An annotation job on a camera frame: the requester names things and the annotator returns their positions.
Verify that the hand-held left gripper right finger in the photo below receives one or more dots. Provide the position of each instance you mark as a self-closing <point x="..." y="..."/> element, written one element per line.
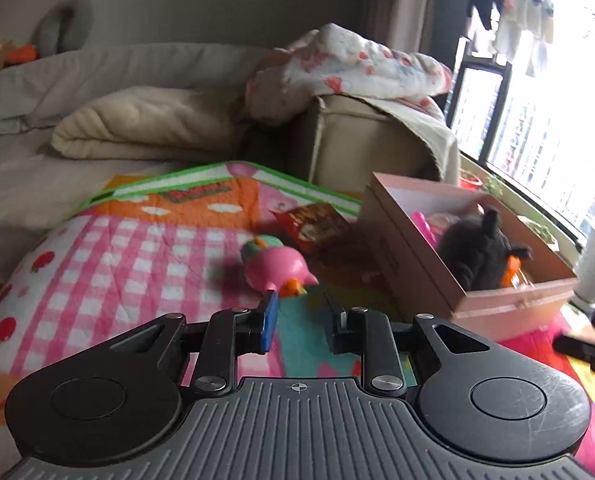
<point x="338" y="330"/>

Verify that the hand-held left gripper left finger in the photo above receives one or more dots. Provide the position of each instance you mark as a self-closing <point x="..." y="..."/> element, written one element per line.
<point x="268" y="322"/>

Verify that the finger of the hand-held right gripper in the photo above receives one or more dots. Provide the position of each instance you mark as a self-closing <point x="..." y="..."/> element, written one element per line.
<point x="577" y="347"/>

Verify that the pink duck toy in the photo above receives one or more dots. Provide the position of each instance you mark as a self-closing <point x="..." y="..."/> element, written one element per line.
<point x="275" y="267"/>

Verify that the pink cardboard box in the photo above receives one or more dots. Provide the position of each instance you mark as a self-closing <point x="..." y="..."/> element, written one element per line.
<point x="417" y="280"/>

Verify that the pink plastic basket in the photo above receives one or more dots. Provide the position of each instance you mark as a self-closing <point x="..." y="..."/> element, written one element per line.
<point x="425" y="230"/>

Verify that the black plush toy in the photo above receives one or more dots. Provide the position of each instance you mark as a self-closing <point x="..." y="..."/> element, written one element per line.
<point x="477" y="255"/>

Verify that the red snack packet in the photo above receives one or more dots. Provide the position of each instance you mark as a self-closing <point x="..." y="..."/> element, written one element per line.
<point x="315" y="222"/>

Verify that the small potted plant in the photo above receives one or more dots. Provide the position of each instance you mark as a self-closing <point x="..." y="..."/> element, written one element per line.
<point x="542" y="232"/>

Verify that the colourful play mat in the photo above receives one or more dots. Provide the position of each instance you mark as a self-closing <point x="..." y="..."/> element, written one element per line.
<point x="127" y="260"/>

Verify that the beige ottoman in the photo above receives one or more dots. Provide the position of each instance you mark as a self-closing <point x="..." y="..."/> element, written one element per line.
<point x="352" y="145"/>

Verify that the red plant pot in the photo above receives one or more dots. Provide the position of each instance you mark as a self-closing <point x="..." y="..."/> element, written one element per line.
<point x="471" y="180"/>

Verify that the olive edged towel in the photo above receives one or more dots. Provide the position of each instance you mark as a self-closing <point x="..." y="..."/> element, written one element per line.
<point x="432" y="130"/>

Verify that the folded beige blanket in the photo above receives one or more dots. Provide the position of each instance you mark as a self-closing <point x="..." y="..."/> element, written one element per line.
<point x="147" y="120"/>

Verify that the floral white blanket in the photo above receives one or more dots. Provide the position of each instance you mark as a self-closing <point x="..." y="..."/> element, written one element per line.
<point x="347" y="65"/>

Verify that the grey covered sofa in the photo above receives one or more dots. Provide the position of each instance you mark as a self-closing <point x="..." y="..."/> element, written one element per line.
<point x="37" y="180"/>

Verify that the hanging laundry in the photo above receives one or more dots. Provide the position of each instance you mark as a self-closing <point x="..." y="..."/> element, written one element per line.
<point x="515" y="5"/>

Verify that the grey neck pillow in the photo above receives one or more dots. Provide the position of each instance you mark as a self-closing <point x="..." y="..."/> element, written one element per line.
<point x="59" y="25"/>

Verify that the orange plush toy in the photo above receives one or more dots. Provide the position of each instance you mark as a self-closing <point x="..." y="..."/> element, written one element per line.
<point x="22" y="54"/>

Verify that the black window frame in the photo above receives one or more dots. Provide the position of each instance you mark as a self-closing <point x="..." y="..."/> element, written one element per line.
<point x="495" y="110"/>

